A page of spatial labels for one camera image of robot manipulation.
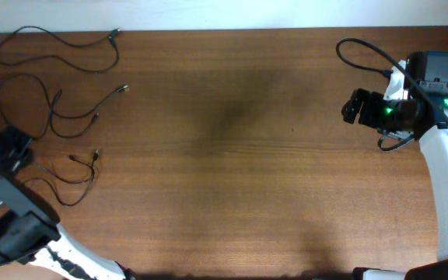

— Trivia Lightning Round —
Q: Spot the black USB cable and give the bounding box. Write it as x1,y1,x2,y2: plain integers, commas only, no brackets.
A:
23,149,101,207

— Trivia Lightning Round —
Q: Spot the thin black micro-USB cable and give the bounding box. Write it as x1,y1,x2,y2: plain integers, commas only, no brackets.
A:
0,26,123,74

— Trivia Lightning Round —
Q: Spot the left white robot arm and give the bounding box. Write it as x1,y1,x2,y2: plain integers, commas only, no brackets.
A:
0,127,135,280

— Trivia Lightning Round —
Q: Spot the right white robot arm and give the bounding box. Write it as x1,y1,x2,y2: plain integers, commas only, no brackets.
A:
341,51,448,279

